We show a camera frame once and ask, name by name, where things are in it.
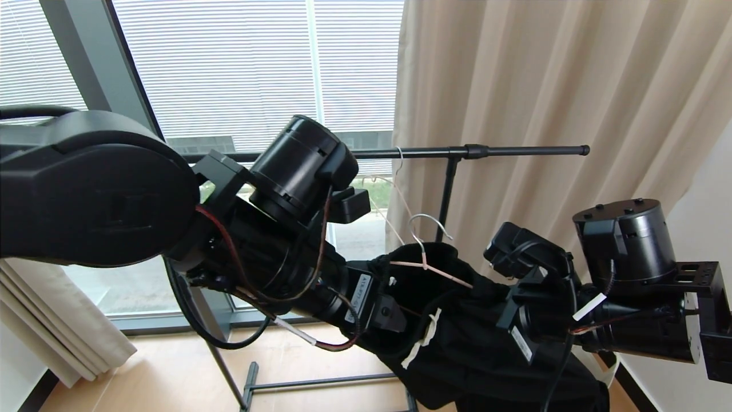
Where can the black shorts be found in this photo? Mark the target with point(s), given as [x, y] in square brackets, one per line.
[469, 355]

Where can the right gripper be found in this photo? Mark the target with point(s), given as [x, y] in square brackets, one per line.
[629, 326]

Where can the pink clothes hanger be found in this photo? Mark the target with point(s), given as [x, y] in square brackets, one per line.
[400, 200]
[440, 272]

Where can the black clothes rack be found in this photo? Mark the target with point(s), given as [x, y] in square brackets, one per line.
[514, 151]

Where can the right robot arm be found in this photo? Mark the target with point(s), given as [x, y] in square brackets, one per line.
[629, 246]

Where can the beige curtain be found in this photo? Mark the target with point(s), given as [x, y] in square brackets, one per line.
[543, 103]
[57, 326]

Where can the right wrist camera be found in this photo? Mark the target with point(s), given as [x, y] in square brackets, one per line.
[520, 252]

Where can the window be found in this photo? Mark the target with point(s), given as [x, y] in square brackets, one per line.
[229, 68]

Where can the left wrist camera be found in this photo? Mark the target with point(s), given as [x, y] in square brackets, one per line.
[351, 206]

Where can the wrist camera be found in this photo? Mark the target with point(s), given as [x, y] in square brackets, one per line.
[351, 206]
[520, 252]

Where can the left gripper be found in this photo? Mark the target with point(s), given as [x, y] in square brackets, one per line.
[286, 269]

